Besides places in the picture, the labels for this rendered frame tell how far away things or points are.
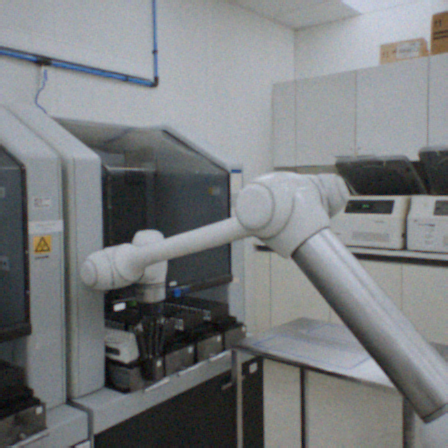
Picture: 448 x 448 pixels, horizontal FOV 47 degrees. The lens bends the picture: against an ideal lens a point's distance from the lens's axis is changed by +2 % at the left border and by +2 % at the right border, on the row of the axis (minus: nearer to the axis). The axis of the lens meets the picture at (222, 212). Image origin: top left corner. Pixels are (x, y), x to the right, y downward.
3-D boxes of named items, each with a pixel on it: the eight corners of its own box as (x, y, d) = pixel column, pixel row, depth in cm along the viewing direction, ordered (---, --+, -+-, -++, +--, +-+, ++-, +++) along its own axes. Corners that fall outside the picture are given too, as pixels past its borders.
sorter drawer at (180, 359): (43, 340, 206) (43, 318, 205) (73, 332, 216) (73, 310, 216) (175, 381, 160) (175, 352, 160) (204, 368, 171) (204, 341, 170)
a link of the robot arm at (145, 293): (128, 282, 153) (128, 302, 153) (149, 285, 147) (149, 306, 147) (150, 277, 160) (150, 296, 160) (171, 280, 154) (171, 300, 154)
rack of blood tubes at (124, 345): (67, 349, 173) (67, 330, 172) (92, 341, 180) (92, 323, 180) (126, 367, 154) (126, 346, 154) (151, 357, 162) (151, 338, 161)
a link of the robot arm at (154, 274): (148, 277, 161) (117, 284, 150) (147, 228, 160) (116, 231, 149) (174, 280, 154) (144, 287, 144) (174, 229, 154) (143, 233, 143)
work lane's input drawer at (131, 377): (7, 351, 193) (6, 327, 193) (41, 341, 204) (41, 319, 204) (140, 398, 148) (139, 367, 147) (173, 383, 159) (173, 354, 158)
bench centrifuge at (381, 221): (322, 245, 372) (322, 157, 369) (360, 238, 419) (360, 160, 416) (398, 251, 336) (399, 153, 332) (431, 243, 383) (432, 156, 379)
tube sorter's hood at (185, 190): (18, 294, 186) (12, 117, 182) (145, 270, 233) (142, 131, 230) (111, 314, 153) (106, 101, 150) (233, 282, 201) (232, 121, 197)
